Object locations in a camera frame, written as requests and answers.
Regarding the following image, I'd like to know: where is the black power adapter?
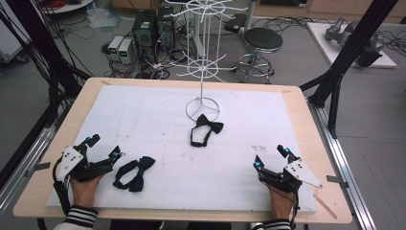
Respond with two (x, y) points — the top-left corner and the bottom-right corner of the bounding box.
(223, 13), (248, 34)

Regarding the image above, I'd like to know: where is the clear plastic bag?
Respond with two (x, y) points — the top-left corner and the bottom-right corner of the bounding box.
(86, 7), (123, 30)

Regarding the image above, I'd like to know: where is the white wire display rack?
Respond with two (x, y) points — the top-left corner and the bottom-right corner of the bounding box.
(164, 0), (249, 124)

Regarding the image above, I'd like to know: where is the black round stool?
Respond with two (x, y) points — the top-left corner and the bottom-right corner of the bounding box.
(237, 27), (284, 85)

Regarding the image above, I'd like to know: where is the black computer tower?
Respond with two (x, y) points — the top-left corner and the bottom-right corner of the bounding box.
(131, 9), (158, 64)
(155, 6), (176, 50)

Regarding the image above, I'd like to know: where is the white power supply unit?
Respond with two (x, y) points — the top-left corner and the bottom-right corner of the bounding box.
(107, 34), (124, 62)
(117, 38), (135, 65)

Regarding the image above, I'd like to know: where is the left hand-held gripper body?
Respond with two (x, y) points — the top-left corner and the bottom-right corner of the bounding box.
(56, 145), (108, 183)

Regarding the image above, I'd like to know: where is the white floor board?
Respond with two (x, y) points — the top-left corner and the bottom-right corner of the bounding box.
(305, 21), (398, 69)

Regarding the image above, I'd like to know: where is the black frame stand with cables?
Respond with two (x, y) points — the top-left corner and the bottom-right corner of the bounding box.
(0, 0), (93, 190)

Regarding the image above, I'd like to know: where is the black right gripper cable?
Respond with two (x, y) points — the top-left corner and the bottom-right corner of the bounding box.
(287, 187), (302, 230)

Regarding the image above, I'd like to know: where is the tangle of floor cables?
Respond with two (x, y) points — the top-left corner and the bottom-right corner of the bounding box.
(101, 40), (180, 81)

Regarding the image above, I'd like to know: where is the person's right hand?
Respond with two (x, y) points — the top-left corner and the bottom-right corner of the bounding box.
(267, 185), (296, 221)

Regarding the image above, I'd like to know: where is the wooden stick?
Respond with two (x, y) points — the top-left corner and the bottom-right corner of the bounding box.
(312, 194), (338, 220)

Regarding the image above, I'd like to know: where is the aluminium rail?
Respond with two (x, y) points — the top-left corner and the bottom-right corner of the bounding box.
(307, 98), (378, 230)
(0, 124), (57, 213)

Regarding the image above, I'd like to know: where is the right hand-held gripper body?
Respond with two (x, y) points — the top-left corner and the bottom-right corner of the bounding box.
(259, 158), (324, 194)

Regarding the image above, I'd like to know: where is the black bow tie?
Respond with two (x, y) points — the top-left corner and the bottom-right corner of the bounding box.
(112, 155), (157, 193)
(190, 113), (225, 149)

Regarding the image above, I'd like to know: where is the person's left hand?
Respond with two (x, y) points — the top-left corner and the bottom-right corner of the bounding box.
(70, 174), (104, 209)

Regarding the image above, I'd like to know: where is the grey robot part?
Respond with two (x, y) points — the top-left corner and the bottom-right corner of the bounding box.
(324, 16), (386, 68)

